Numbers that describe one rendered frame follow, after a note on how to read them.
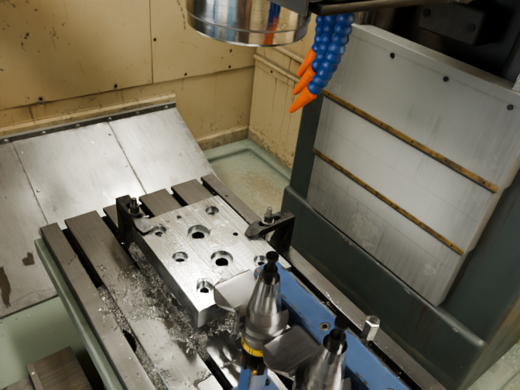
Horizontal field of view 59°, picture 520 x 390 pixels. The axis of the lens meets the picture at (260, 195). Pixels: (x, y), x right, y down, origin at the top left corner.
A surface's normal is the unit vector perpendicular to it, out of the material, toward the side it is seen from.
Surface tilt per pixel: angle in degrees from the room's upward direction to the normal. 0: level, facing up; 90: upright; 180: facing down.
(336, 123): 90
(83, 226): 0
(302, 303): 0
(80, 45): 90
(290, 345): 0
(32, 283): 24
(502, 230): 90
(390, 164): 90
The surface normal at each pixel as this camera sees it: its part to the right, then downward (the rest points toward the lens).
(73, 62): 0.60, 0.52
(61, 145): 0.34, -0.52
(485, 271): -0.79, 0.29
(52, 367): 0.03, -0.86
